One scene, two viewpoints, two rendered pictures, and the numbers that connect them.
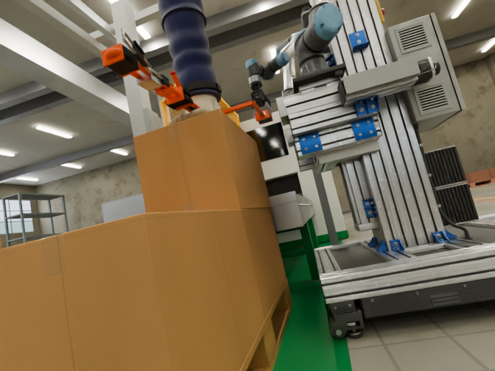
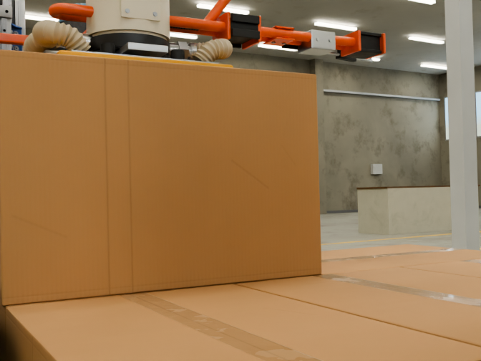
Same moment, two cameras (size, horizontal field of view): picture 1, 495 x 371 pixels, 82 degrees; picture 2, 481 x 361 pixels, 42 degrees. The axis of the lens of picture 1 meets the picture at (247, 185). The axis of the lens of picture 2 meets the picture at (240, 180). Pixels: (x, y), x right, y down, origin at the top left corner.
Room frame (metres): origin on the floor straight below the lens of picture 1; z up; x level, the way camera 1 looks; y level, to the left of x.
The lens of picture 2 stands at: (2.11, 1.25, 0.71)
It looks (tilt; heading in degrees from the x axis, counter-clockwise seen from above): 1 degrees up; 228
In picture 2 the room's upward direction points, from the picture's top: 1 degrees counter-clockwise
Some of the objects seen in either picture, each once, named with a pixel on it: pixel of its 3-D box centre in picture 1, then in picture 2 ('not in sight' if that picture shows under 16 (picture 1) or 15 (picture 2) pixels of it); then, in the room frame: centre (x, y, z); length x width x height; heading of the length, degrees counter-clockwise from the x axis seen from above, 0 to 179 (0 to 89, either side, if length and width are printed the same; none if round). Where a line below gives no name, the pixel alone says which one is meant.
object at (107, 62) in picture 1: (121, 61); (363, 45); (0.84, 0.30, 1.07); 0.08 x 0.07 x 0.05; 165
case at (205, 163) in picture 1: (212, 177); (142, 178); (1.40, 0.16, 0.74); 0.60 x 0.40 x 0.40; 166
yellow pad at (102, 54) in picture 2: not in sight; (143, 60); (1.44, 0.24, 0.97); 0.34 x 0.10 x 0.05; 165
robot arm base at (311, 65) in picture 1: (314, 72); not in sight; (1.23, -0.41, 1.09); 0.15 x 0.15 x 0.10
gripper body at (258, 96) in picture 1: (258, 93); not in sight; (1.61, -0.18, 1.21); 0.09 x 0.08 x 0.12; 166
